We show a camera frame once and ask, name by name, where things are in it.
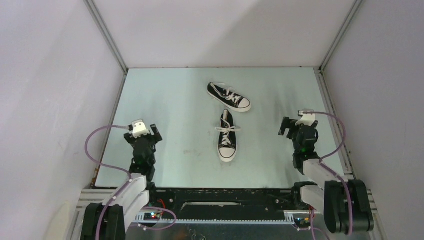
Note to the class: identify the left controller board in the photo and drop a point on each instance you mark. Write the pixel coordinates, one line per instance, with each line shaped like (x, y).
(152, 216)

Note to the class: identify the aluminium frame rail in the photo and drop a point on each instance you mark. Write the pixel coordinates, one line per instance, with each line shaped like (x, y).
(88, 196)

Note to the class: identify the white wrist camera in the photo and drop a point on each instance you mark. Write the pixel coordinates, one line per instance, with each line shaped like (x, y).
(138, 128)
(307, 117)

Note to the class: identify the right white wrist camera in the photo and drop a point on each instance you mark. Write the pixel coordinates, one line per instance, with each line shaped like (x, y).
(307, 117)

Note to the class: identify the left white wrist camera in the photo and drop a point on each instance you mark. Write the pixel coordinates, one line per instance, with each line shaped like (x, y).
(138, 128)

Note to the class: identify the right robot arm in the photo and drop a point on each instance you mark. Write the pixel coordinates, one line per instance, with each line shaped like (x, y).
(344, 203)

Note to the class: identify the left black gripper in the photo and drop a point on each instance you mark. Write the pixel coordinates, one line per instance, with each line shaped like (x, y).
(129, 137)

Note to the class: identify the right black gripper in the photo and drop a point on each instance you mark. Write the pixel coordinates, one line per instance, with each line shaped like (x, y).
(288, 123)

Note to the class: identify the black canvas sneaker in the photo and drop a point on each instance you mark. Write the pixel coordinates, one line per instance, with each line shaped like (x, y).
(227, 145)
(229, 97)

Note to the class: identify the controller board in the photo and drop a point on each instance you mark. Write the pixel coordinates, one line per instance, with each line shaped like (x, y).
(302, 223)
(152, 216)

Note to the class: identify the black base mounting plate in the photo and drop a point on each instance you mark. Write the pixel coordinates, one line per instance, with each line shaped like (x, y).
(231, 205)

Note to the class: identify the right controller board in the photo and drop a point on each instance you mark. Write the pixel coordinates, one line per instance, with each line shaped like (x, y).
(302, 223)

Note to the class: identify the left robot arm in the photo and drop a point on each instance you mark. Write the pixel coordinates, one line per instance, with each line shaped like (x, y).
(111, 218)

